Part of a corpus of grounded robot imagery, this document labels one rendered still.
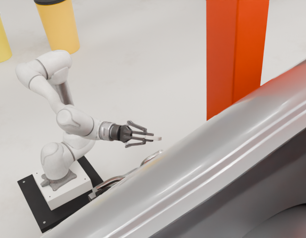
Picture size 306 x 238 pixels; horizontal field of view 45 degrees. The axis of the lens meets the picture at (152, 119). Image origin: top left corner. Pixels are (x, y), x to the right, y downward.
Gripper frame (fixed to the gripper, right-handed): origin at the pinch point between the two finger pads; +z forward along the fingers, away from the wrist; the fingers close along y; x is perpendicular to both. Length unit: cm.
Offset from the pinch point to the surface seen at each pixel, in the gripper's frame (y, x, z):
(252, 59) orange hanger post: 36, -3, 41
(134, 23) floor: 111, 308, -194
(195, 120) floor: -4, 178, -44
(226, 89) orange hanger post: 23.8, -3.0, 31.7
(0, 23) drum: 85, 173, -299
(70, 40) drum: 73, 218, -228
